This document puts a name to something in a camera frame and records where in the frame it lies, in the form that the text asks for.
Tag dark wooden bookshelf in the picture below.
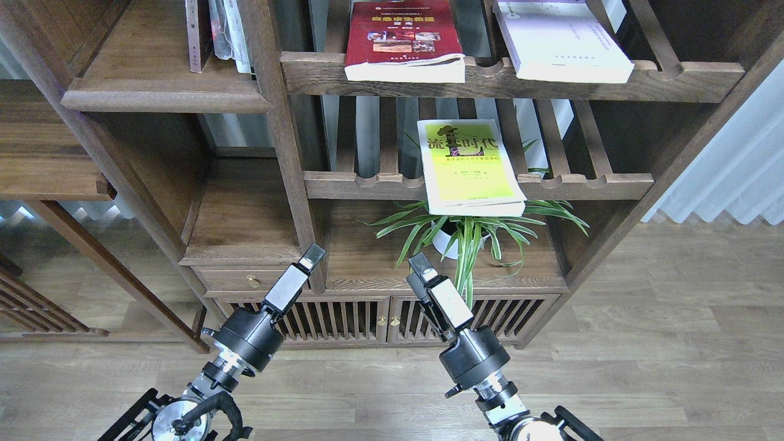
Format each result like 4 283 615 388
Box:
2 1 782 349

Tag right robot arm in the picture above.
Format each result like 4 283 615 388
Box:
407 253 601 440

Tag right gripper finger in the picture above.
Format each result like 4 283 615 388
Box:
408 253 439 283

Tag green spider plant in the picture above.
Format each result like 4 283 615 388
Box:
375 196 588 304

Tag white curtain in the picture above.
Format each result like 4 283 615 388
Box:
643 64 783 224

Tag brown upright book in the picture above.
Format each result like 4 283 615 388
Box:
184 0 213 73

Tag red cover book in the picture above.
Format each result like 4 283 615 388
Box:
344 1 466 83

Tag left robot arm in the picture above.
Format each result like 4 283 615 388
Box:
102 244 325 440

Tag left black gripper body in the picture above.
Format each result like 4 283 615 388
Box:
215 266 310 371

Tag white lavender book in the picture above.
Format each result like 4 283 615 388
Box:
493 1 635 84

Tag white upright book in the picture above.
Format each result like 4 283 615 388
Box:
223 0 253 74

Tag plastic wrapped book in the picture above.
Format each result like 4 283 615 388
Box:
208 0 233 59

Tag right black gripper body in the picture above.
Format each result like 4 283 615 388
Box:
407 274 510 389

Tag yellow green book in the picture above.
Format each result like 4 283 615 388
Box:
417 119 526 217

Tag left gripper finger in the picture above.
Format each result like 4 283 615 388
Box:
297 243 326 273

